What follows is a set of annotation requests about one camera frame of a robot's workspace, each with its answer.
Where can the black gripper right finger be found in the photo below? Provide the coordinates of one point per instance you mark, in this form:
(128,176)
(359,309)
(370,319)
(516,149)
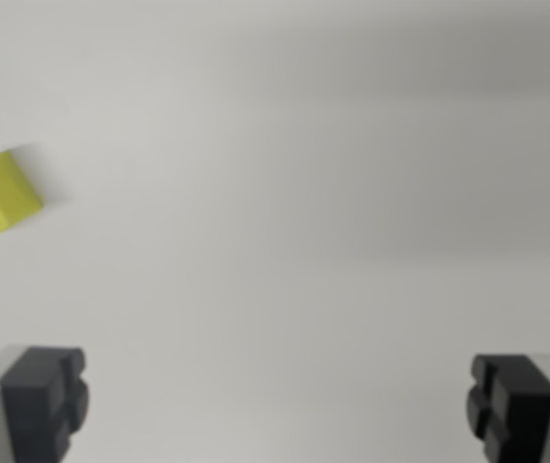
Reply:
(516,410)

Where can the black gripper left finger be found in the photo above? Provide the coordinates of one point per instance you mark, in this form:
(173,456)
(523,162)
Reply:
(34,405)

